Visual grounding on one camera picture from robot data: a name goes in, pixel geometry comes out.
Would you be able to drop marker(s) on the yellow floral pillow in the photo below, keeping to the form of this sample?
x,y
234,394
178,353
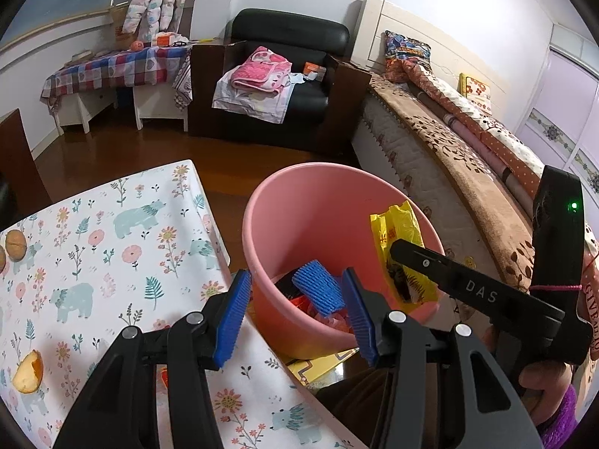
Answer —
x,y
475,89

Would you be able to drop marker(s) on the floral puffy jacket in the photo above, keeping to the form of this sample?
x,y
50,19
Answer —
x,y
157,0

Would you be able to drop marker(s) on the person's right hand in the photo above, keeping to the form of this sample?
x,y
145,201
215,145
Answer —
x,y
545,383

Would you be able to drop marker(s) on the cardboard box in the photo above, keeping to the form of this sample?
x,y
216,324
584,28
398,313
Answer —
x,y
124,28

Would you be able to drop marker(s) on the yellow plastic bag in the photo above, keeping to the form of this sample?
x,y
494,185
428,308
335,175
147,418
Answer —
x,y
397,234

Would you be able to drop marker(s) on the blue foam net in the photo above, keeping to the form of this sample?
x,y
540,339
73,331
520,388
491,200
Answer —
x,y
318,290

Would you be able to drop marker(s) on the pink plastic bucket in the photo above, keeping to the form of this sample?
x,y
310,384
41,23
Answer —
x,y
318,206

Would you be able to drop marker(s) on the floral tablecloth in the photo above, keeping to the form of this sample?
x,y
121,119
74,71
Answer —
x,y
117,252

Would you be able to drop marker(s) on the white and orange box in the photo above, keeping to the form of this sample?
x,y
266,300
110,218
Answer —
x,y
171,39

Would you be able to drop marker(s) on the small orange box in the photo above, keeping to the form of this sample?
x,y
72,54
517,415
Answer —
x,y
314,70

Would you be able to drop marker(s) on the brown leaf-pattern blanket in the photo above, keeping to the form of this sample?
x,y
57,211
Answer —
x,y
468,163

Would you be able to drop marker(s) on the person's right forearm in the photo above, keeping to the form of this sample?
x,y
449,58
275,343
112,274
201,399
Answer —
x,y
561,421

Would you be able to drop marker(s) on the colourful printed pillow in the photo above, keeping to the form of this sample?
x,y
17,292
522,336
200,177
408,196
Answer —
x,y
407,51

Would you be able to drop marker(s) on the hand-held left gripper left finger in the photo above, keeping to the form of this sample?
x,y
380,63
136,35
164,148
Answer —
x,y
231,318

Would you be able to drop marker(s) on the lilac wardrobe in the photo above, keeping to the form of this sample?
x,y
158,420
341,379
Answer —
x,y
561,117

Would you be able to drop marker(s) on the pink folded cloth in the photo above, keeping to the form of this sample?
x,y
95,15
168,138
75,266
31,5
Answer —
x,y
259,70

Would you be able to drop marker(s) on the orange floral quilt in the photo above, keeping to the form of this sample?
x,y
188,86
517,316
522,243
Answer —
x,y
496,135

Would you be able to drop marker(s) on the black leather armchair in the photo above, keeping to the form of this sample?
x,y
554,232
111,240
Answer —
x,y
285,28

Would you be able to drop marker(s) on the plaid tablecloth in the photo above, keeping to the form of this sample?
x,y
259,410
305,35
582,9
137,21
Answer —
x,y
112,68

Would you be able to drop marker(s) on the white cloth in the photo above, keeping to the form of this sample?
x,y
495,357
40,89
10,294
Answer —
x,y
252,103

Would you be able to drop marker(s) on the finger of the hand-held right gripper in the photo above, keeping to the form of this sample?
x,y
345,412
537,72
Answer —
x,y
458,285

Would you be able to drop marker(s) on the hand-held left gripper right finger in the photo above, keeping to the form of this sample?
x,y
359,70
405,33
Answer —
x,y
360,322

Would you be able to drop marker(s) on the pink plastic wrapper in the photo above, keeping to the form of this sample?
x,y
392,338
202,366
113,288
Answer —
x,y
334,322

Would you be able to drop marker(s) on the yellow printed card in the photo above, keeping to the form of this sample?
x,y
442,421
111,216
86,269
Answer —
x,y
318,369

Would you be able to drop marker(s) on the white-framed bed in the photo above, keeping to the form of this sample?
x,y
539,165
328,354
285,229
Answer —
x,y
412,140

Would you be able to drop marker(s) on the walnut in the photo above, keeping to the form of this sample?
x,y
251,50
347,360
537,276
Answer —
x,y
16,244
2,259

